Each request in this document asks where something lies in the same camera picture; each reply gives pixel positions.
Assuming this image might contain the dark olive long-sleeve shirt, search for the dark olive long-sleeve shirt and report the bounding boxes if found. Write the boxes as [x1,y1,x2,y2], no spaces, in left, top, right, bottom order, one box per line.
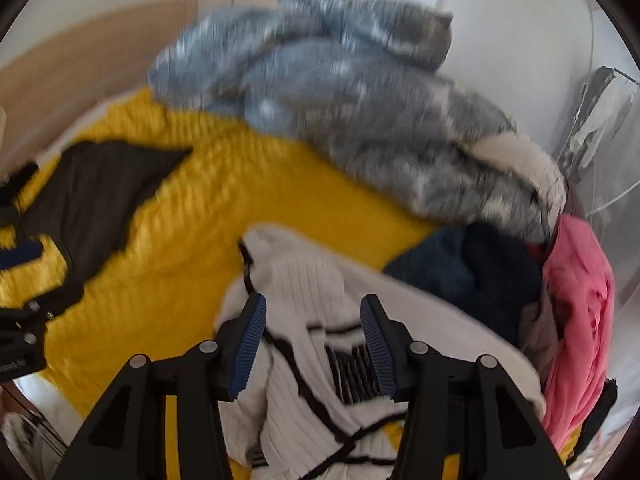
[16,141,191,282]

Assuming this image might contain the blue grey floral duvet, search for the blue grey floral duvet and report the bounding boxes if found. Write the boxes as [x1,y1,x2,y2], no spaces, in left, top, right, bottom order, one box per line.
[148,0,552,243]

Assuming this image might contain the blue denim jeans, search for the blue denim jeans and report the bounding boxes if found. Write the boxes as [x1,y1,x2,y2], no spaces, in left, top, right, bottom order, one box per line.
[384,221,542,346]

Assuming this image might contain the wooden headboard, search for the wooden headboard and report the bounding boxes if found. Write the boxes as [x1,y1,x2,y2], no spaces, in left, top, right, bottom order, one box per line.
[1,0,198,176]

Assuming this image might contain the black white patterned garment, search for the black white patterned garment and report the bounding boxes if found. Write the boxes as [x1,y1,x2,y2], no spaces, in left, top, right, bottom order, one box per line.
[219,226,546,479]

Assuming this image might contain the yellow dotted plush blanket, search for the yellow dotted plush blanket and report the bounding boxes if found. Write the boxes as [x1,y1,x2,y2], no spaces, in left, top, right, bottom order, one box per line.
[0,86,582,480]

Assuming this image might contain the cream floral pillow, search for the cream floral pillow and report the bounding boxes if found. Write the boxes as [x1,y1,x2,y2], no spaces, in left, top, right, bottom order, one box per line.
[462,131,567,236]

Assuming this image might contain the white bed sheet mattress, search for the white bed sheet mattress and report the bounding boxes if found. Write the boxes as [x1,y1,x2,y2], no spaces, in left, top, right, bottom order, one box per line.
[16,89,140,444]

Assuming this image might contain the pink garment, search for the pink garment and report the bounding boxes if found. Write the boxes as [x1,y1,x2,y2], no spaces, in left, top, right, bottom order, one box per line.
[542,214,616,450]

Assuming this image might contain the clothes rack with hanging clothes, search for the clothes rack with hanging clothes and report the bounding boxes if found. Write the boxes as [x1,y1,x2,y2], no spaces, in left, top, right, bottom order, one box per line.
[556,66,639,182]

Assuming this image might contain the white mosquito net tent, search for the white mosquito net tent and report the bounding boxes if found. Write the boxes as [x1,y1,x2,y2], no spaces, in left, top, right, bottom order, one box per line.
[419,0,639,410]

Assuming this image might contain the black microphone device with cable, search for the black microphone device with cable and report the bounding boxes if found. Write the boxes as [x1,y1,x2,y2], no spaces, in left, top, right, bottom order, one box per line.
[0,162,39,229]

